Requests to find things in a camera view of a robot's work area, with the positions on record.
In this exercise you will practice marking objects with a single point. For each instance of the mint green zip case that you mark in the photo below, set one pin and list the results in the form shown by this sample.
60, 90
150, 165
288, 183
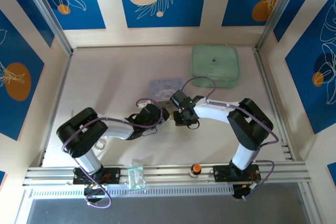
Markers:
214, 64

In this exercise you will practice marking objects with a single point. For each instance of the aluminium corner post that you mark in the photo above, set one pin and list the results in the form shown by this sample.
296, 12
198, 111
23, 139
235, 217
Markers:
47, 11
275, 11

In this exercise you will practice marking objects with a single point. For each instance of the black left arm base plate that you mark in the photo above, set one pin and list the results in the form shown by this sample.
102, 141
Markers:
113, 175

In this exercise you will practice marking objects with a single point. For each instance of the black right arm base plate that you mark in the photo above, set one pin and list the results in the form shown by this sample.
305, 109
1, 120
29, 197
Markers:
220, 174

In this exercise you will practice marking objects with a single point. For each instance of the aluminium table edge rail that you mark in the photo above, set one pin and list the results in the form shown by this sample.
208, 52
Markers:
61, 82
262, 72

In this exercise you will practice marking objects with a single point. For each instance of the large blue poster orange oval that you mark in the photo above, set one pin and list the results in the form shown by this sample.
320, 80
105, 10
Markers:
15, 51

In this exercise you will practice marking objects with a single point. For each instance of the orange emergency button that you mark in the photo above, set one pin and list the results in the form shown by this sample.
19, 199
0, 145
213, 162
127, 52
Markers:
196, 168

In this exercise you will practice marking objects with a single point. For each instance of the blue poster beige circle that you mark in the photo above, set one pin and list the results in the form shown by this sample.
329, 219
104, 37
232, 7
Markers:
183, 11

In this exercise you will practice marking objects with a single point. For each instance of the blue cartoon pouch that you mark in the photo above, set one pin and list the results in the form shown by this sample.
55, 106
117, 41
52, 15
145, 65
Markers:
162, 87

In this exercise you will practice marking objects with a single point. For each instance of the blue poster white flower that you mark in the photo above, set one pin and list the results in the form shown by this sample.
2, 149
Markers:
86, 11

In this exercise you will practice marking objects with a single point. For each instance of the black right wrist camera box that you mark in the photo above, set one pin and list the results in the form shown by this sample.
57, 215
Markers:
179, 98

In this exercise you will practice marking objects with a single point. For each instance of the aluminium frame rail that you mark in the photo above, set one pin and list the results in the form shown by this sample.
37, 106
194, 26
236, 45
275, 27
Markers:
162, 172

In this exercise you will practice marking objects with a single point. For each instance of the clear plastic bag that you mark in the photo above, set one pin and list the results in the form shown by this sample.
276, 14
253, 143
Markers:
136, 178

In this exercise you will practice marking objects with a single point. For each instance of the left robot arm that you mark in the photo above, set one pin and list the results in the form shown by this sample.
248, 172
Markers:
81, 129

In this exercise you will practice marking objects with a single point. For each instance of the white looped plastic object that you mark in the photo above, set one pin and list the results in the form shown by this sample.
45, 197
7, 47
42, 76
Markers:
104, 144

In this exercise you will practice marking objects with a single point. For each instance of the large blue poster white leaves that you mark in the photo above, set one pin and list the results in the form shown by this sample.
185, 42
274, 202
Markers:
302, 77

